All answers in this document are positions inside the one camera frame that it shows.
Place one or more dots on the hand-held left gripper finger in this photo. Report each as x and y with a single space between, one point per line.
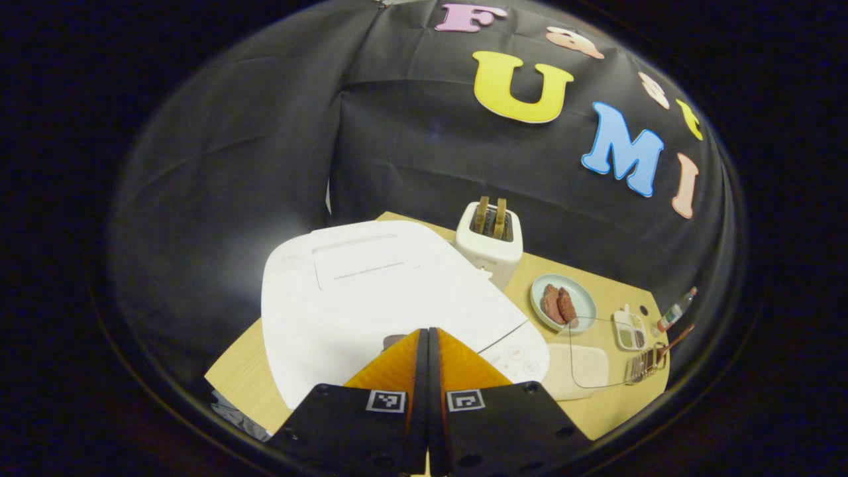
422 411
434 411

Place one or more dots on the white rice cooker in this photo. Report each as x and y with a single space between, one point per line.
344 311

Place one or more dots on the brown wooden spoon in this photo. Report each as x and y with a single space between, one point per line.
676 341

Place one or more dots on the white toaster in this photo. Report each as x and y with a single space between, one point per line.
490 255

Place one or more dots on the grey crumpled sheet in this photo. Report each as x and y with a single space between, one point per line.
238 417

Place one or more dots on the pale green plate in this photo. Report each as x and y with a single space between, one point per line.
586 308

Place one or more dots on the clear glass dish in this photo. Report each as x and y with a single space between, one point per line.
619 358

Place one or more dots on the brown toast slice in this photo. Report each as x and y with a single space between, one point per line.
500 218
481 215

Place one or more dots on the white divided bean dish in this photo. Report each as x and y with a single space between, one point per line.
629 328

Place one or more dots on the clear plastic water bottle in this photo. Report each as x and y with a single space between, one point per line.
676 311

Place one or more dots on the black backdrop cloth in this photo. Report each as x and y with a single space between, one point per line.
232 165

